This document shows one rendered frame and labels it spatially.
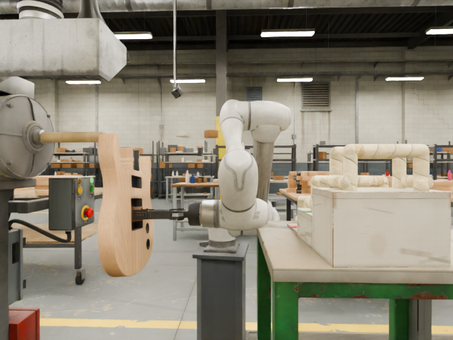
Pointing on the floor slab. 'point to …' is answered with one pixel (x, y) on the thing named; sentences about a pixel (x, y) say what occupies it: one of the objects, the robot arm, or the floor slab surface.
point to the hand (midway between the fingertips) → (138, 214)
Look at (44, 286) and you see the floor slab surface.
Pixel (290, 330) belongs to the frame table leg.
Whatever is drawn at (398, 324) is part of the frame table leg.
